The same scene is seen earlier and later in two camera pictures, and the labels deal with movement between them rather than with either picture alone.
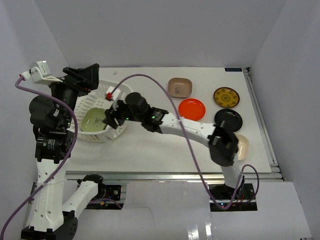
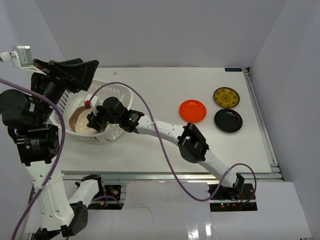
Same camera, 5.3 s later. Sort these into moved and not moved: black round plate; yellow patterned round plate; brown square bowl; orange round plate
Moved: brown square bowl
Not moved: yellow patterned round plate; black round plate; orange round plate
